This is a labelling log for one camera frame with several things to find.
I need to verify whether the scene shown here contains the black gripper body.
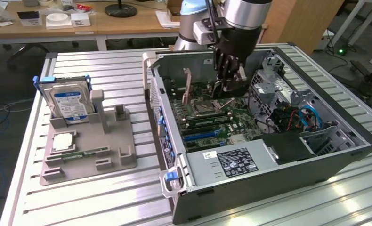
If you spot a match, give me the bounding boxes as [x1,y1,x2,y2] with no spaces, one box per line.
[218,24,262,65]

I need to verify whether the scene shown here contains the green graphics card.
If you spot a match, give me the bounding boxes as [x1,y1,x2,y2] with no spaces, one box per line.
[181,67,247,106]

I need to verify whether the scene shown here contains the beige card retention latch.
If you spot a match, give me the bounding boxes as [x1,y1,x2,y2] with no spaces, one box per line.
[141,52,157,90]

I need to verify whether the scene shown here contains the metal disk bay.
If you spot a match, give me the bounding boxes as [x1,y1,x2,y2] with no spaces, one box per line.
[247,55,310,111]

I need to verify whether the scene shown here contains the CPU socket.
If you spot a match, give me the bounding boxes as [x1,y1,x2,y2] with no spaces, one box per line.
[187,97,219,116]

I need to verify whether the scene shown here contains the green motherboard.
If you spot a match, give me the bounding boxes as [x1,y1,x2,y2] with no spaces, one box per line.
[167,83,263,153]

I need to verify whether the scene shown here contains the green RAM stick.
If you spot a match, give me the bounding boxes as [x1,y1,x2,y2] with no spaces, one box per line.
[49,147,109,161]
[185,114,233,128]

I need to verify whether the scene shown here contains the wooden cabinet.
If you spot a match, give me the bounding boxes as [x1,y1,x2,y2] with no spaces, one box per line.
[262,0,345,55]

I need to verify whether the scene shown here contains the black expansion slot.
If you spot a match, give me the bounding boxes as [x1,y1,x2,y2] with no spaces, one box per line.
[185,127,226,135]

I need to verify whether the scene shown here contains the small silver chipset heatsink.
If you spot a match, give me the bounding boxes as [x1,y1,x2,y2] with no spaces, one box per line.
[227,134,249,144]

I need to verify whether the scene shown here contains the white papers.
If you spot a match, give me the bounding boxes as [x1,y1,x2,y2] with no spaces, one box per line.
[154,10,181,29]

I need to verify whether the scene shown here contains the blue expansion slot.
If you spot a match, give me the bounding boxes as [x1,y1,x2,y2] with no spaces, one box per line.
[182,132,221,143]

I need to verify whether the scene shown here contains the cardboard box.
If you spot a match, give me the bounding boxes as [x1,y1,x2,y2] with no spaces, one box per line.
[166,0,182,23]

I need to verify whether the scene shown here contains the black plastic shroud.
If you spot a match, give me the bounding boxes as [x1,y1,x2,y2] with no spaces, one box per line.
[262,132,317,165]

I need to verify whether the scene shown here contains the grey power supply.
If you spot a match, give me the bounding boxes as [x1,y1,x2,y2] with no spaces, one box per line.
[183,140,279,187]

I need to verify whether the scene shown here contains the black round lamp base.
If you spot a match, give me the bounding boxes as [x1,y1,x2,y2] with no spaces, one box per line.
[103,3,138,18]

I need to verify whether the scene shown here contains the open black PC case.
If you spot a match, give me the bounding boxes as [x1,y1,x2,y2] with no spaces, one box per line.
[141,46,372,224]

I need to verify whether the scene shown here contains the white labelled box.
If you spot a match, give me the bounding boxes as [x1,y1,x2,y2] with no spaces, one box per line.
[69,12,91,27]

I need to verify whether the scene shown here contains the red packet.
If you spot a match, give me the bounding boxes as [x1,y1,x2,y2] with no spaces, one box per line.
[74,2,91,13]

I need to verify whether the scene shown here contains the hard disk in blue caddy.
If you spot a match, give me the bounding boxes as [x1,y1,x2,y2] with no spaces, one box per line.
[31,73,94,125]

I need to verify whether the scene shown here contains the grey parts rack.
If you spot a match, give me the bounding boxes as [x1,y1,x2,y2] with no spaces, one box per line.
[38,89,138,186]

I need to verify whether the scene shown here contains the white round dish on box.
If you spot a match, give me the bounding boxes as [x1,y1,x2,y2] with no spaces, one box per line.
[43,13,73,31]

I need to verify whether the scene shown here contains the silver CPU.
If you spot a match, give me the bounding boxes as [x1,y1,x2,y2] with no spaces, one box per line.
[50,133,75,152]

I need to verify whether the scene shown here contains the white box with black top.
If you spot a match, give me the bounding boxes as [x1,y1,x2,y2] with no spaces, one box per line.
[15,10,43,27]

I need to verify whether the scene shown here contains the black chair base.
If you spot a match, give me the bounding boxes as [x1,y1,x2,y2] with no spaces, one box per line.
[2,41,50,69]

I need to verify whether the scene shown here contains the wooden desk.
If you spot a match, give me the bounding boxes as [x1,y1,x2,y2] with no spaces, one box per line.
[0,0,267,45]

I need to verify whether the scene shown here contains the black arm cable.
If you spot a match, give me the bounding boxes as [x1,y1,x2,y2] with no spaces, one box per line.
[203,0,226,51]

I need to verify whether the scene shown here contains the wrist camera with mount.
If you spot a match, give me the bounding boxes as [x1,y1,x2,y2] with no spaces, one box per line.
[193,20,226,46]

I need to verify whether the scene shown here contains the blue wire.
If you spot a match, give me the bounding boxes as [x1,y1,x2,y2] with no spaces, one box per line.
[297,106,323,133]

